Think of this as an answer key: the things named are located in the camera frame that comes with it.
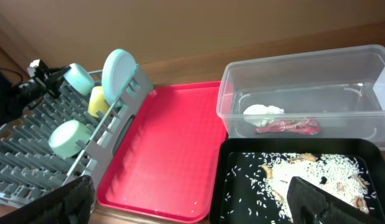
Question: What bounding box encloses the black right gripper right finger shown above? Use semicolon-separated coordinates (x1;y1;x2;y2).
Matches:
287;177;382;224

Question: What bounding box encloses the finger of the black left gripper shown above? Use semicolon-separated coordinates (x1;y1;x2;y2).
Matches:
46;65;71;90

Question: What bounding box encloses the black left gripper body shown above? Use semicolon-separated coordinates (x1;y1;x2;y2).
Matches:
19;72;60;100

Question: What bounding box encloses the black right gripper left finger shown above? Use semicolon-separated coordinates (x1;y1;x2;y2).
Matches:
0;175;95;224

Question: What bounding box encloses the blue bowl with rice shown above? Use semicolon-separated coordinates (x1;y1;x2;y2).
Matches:
64;63;95;96

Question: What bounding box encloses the yellow plastic cup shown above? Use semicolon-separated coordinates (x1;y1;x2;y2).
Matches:
87;86;110;118

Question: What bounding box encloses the light green bowl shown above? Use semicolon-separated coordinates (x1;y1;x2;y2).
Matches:
48;120;92;158

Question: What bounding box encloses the light blue plate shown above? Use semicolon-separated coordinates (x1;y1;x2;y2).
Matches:
102;49;138;106

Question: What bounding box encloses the red snack wrapper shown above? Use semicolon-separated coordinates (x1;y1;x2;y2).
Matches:
254;119;321;135

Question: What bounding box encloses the white tissue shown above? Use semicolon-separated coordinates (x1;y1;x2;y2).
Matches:
243;105;285;128

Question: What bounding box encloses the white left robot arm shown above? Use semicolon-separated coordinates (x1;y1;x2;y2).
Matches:
0;65;71;127

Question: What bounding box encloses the spilled rice food waste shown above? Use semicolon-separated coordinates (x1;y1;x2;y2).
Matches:
219;152;379;224

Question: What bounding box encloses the grey dishwasher rack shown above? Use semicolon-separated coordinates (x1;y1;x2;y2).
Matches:
0;68;153;208

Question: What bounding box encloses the black plastic tray bin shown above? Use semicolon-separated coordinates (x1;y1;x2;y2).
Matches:
209;139;385;223

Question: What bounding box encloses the red plastic tray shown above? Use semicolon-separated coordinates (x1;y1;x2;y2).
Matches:
97;82;226;223

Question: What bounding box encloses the clear plastic bin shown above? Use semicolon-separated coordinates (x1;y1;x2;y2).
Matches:
216;45;385;150

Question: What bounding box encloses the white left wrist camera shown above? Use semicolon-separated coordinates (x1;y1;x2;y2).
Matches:
27;59;49;78

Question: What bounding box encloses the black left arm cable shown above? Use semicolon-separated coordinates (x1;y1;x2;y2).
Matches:
0;67;25;82

